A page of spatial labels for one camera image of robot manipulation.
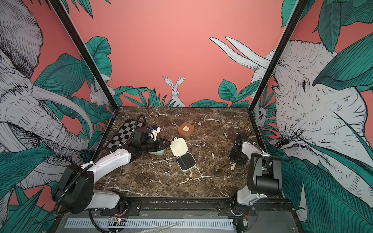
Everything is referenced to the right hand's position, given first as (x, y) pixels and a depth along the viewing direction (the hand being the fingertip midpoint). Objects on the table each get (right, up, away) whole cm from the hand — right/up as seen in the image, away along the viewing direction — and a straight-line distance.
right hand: (233, 157), depth 92 cm
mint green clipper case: (-49, +3, +1) cm, 49 cm away
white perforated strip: (-46, -27, -22) cm, 58 cm away
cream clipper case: (-31, -2, -2) cm, 31 cm away
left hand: (-40, +12, -8) cm, 42 cm away
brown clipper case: (-31, +17, +12) cm, 38 cm away
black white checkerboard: (-75, +15, +9) cm, 77 cm away
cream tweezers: (-2, -5, -4) cm, 7 cm away
